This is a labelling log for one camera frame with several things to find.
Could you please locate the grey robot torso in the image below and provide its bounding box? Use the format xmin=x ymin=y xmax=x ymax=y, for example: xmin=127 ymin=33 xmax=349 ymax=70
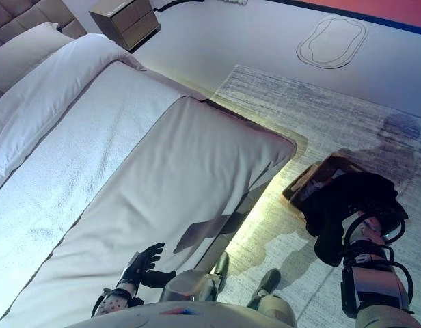
xmin=65 ymin=300 xmax=297 ymax=328

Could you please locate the grey striped area rug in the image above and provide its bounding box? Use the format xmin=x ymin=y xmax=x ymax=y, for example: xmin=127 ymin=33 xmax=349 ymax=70
xmin=210 ymin=64 xmax=421 ymax=328

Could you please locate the plain white pillow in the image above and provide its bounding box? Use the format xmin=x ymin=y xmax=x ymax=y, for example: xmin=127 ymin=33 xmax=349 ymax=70
xmin=0 ymin=22 xmax=74 ymax=93

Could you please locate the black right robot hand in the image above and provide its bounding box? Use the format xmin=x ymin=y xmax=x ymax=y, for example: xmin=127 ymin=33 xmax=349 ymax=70
xmin=349 ymin=201 xmax=408 ymax=228

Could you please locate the left robot leg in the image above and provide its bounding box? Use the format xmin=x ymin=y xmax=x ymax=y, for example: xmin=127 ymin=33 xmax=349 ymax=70
xmin=161 ymin=251 xmax=230 ymax=303

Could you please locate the oval outlined floor mat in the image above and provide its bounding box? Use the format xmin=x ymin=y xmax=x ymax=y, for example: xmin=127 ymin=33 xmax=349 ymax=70
xmin=295 ymin=17 xmax=368 ymax=70

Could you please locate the black floor cable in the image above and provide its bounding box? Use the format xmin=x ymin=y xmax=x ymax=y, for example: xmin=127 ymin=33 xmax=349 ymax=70
xmin=152 ymin=0 xmax=204 ymax=13

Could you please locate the black garment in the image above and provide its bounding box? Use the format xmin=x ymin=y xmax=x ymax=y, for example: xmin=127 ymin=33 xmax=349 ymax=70
xmin=304 ymin=172 xmax=409 ymax=267

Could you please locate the brown rectangular laundry basket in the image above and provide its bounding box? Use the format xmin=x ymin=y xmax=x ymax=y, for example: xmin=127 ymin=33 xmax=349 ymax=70
xmin=282 ymin=153 xmax=368 ymax=223

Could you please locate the grey bed base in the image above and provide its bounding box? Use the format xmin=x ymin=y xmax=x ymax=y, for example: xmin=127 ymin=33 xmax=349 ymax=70
xmin=193 ymin=160 xmax=297 ymax=271

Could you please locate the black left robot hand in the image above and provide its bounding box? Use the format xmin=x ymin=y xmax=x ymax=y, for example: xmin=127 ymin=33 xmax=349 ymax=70
xmin=120 ymin=242 xmax=177 ymax=291

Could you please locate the brown two-drawer nightstand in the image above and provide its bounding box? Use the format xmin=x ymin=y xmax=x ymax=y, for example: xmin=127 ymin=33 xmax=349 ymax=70
xmin=88 ymin=0 xmax=162 ymax=53

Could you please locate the brown padded headboard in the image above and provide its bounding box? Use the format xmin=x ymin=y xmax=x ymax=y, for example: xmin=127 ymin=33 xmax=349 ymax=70
xmin=0 ymin=0 xmax=88 ymax=52

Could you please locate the white textured bed sheet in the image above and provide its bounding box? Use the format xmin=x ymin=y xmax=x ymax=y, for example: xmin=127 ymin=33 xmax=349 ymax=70
xmin=0 ymin=61 xmax=211 ymax=274

